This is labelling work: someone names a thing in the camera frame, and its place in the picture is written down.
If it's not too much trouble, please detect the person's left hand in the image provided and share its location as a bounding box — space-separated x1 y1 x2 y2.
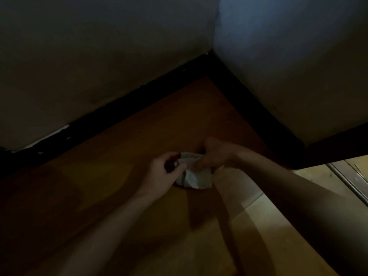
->
140 151 188 199

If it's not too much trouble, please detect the person's right hand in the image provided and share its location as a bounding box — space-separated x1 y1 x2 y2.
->
192 137 240 173

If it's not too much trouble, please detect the grey cleaning cloth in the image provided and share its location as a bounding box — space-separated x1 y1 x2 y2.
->
174 152 214 190

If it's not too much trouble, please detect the black baseboard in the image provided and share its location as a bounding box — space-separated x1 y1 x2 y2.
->
205 51 307 170
0 51 215 181

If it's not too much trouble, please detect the person's right forearm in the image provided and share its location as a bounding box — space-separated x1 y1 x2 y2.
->
230 146 368 276

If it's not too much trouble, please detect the person's left forearm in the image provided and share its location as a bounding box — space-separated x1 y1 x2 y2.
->
54 189 173 276

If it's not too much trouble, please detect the metal door threshold strip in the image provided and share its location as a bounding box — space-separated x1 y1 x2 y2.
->
327 159 368 207

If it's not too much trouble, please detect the wooden door frame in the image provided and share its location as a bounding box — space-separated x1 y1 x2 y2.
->
293 121 368 170

